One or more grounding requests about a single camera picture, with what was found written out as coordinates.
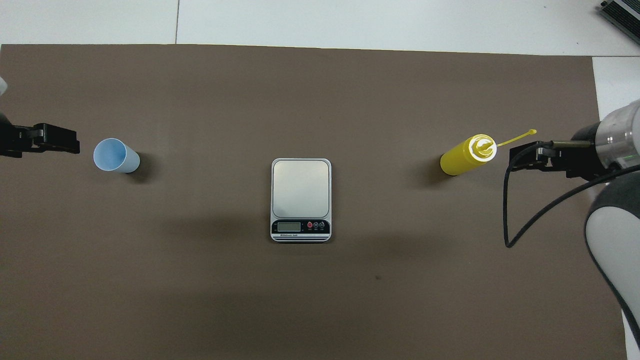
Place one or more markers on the brown table mat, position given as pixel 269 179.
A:
pixel 200 300

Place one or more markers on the yellow squeeze bottle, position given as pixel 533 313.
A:
pixel 457 160

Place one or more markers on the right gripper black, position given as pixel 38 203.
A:
pixel 590 165

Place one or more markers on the silver digital kitchen scale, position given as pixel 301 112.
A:
pixel 300 190

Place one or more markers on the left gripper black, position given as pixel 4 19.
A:
pixel 10 135

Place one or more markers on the light blue plastic cup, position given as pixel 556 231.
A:
pixel 110 155

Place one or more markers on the grey ribbed metal device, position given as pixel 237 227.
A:
pixel 625 12

